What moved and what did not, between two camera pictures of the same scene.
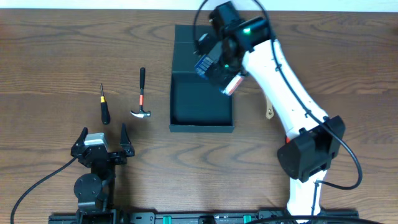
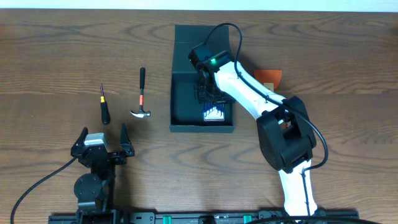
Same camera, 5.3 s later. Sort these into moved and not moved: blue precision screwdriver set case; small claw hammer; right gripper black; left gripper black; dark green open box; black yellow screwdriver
Moved: blue precision screwdriver set case; right gripper black
Not moved: black yellow screwdriver; dark green open box; small claw hammer; left gripper black
